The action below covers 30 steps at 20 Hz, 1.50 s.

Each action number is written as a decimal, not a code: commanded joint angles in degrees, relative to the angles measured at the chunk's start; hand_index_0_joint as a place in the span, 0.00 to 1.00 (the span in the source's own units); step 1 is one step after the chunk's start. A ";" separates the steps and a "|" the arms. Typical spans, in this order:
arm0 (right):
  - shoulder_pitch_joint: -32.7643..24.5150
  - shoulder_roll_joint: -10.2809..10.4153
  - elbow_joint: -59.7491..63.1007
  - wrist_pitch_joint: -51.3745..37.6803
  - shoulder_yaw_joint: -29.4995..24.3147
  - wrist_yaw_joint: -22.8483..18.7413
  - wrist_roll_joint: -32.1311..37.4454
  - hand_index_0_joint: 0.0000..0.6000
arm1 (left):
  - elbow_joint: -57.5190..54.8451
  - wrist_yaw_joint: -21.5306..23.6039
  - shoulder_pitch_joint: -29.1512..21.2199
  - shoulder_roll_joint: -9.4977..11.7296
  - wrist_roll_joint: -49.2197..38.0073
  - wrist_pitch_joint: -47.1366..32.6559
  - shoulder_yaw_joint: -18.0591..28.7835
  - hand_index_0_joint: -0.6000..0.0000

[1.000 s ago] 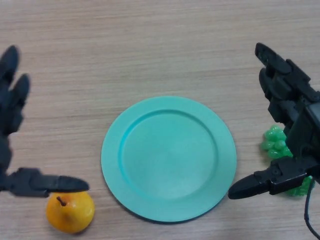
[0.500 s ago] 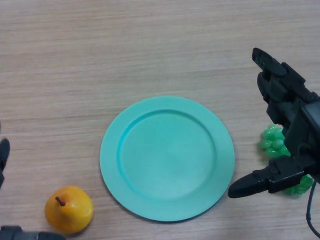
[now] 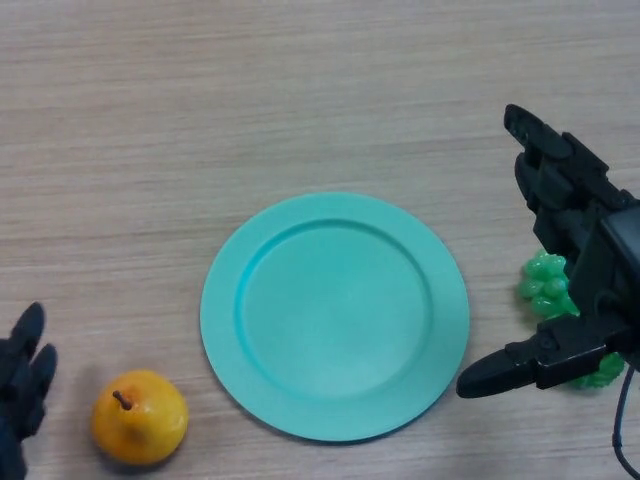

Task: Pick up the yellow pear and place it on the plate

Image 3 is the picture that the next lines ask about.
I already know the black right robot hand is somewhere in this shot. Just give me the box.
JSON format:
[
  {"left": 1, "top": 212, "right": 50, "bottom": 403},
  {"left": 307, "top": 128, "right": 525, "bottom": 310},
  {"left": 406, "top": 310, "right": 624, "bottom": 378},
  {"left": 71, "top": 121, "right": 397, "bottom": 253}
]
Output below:
[{"left": 455, "top": 103, "right": 640, "bottom": 400}]

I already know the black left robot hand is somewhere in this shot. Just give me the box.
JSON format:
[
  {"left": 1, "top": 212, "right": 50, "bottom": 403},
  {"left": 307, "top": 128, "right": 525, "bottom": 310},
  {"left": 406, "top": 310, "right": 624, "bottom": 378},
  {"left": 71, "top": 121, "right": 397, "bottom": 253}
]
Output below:
[{"left": 0, "top": 301, "right": 59, "bottom": 480}]

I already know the yellow pear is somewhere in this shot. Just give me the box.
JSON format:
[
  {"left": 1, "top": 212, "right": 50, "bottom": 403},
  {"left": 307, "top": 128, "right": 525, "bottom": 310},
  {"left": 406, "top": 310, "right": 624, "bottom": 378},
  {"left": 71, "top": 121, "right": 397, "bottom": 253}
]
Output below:
[{"left": 89, "top": 368, "right": 190, "bottom": 467}]

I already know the green round plate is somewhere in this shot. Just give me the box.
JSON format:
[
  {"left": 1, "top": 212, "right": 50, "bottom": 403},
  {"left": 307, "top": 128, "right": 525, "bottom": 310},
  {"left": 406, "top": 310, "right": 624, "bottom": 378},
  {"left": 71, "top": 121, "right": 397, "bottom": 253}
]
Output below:
[{"left": 199, "top": 192, "right": 471, "bottom": 444}]

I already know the green grape bunch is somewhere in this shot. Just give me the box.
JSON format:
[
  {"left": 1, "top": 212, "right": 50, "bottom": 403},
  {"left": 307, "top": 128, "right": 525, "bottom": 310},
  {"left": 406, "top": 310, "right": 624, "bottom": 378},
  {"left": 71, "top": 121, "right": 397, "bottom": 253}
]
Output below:
[{"left": 522, "top": 249, "right": 626, "bottom": 394}]

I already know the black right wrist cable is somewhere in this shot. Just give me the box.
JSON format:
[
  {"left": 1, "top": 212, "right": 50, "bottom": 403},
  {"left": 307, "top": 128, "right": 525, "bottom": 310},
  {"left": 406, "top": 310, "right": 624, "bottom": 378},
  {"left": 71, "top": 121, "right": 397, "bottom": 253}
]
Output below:
[{"left": 611, "top": 366, "right": 640, "bottom": 476}]

